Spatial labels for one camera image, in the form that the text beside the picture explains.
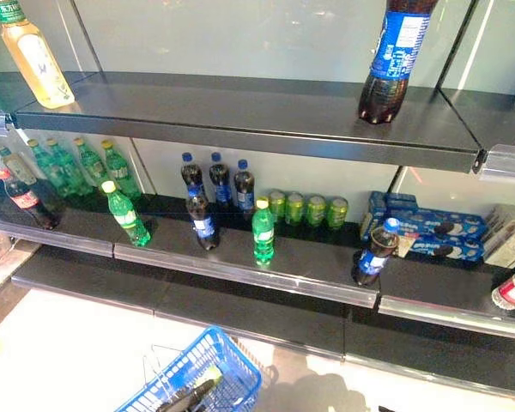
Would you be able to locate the blue plastic shopping basket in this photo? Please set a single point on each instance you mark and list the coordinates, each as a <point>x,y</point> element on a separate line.
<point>214,365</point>

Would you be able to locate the yellow tea bottle green label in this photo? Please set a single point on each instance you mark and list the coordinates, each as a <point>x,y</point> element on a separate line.
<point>36,60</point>

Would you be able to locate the large cola bottle blue label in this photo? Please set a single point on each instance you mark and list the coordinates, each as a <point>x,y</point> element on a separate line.
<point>392,64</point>

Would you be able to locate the pale tea bottle green cap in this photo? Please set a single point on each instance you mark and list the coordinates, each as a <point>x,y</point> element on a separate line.
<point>17,167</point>

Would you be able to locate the dark bottle in basket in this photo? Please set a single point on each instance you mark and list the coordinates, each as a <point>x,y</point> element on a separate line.
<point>197,390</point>

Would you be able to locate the green soda bottle yellow cap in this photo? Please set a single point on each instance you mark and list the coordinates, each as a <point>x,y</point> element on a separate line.
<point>263,234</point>
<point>120,171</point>
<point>68,167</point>
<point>49,169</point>
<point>91,162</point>
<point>126,216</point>

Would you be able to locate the blue cookie box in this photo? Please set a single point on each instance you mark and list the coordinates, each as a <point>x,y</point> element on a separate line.
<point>375,212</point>
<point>446,251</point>
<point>438,225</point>

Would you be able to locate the cola bottle blue cap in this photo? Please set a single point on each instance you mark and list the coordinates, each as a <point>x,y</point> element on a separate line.
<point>202,221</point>
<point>375,253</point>
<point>244,189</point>
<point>219,182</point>
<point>191,171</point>

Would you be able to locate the green soda can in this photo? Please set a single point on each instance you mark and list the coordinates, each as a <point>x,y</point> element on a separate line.
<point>295,209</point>
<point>316,210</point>
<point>277,206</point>
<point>337,212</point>

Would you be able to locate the black metal shelf board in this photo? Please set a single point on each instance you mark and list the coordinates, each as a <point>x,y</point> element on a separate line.
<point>249,116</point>
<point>240,309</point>
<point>283,266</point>

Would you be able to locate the beige carton box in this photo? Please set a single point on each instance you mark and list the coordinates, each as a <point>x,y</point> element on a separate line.
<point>508,238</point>

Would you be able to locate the cola bottle red label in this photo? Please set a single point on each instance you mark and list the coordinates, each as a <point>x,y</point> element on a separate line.
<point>28,201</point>

